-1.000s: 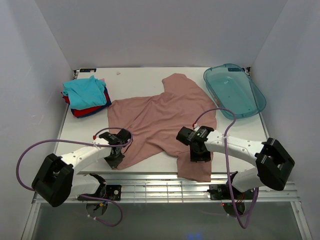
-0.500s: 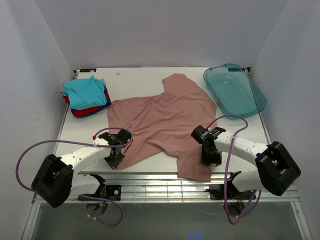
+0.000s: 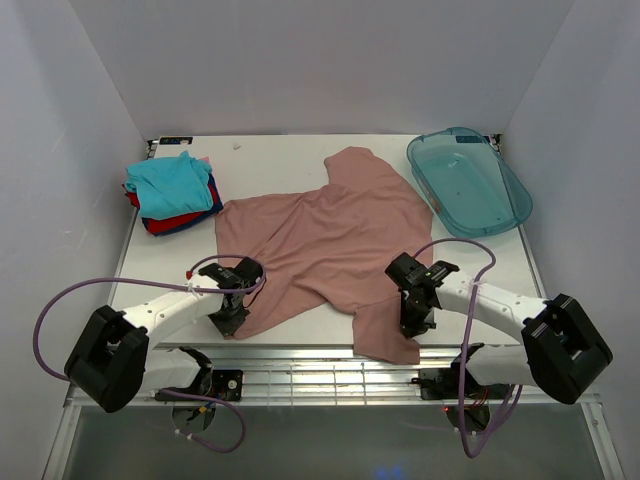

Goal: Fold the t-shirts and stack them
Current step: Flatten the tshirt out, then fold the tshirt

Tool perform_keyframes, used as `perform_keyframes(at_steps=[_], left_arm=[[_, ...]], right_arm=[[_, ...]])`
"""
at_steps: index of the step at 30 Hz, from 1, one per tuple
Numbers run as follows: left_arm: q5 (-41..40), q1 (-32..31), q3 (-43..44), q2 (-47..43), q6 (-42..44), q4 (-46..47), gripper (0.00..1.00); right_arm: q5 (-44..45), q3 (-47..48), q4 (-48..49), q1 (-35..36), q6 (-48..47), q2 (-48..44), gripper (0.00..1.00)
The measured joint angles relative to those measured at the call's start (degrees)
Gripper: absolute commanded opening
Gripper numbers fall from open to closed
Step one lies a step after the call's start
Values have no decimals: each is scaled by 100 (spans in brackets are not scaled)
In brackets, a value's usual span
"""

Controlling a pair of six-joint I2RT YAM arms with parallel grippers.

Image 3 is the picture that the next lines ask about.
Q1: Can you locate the teal transparent plastic bin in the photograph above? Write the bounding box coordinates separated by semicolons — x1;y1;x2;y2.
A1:
406;127;533;239

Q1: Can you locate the black blue corner label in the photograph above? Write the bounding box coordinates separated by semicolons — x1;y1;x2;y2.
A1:
158;136;193;145

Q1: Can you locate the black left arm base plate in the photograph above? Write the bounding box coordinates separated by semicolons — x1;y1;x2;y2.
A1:
166;369;244;402

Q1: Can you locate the navy blue folded t shirt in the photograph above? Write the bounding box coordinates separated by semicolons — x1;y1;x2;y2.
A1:
140;172;227;234

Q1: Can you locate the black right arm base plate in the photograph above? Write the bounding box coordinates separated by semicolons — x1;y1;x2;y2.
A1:
410;366;509;402

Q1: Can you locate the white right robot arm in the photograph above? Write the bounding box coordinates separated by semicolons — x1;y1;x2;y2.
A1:
385;253;613;405

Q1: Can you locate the dusty pink t shirt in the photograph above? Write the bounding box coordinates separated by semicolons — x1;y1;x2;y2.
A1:
215;147;433;364

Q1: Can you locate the turquoise folded t shirt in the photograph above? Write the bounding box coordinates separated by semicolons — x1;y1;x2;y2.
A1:
124;151;214;220

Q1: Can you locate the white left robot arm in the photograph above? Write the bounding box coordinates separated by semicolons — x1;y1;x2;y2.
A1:
64;257;266;413

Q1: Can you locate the red folded t shirt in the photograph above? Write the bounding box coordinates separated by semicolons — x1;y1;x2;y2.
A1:
122;182;221;237

